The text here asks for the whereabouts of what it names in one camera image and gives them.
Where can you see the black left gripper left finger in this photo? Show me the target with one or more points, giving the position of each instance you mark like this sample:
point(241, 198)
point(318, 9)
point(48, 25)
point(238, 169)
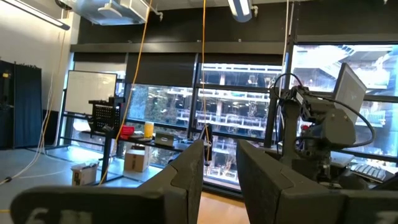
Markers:
point(124, 205)

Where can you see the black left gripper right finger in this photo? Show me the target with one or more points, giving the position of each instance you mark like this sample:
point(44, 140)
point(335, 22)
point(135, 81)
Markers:
point(280, 199)

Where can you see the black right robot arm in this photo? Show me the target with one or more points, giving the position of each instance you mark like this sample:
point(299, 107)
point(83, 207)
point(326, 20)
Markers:
point(332, 130)

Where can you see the open white cardboard box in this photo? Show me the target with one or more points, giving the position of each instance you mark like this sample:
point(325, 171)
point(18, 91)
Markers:
point(83, 174)

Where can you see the black desk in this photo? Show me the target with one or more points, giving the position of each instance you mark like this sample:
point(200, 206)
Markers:
point(146, 143)

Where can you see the red box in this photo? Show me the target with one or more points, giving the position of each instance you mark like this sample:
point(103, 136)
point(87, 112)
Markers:
point(127, 130)

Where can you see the silver box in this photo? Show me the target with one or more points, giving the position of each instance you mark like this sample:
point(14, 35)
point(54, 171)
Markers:
point(164, 139)

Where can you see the yellow container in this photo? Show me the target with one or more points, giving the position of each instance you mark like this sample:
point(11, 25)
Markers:
point(149, 130)

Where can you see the black perforated rack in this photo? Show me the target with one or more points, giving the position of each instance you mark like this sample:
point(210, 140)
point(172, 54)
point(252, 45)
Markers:
point(105, 116)

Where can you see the computer keyboard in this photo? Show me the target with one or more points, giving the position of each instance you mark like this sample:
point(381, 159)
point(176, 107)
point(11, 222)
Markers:
point(370, 172)

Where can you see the white whiteboard on stand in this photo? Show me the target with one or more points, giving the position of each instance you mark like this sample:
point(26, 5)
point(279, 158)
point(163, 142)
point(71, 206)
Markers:
point(90, 91)

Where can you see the grey computer monitor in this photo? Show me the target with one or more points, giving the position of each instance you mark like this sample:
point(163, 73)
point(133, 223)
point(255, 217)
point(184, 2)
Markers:
point(349, 91)

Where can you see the blue curtain partition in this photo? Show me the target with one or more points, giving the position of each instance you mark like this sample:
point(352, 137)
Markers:
point(21, 105)

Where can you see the hanging tube lamp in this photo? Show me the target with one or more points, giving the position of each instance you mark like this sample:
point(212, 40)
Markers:
point(241, 9)

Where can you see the long ceiling light strip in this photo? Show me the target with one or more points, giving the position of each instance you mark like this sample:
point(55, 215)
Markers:
point(34, 14)

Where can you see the black post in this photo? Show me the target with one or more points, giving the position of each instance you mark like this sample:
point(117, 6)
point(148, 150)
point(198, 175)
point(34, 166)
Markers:
point(270, 121)

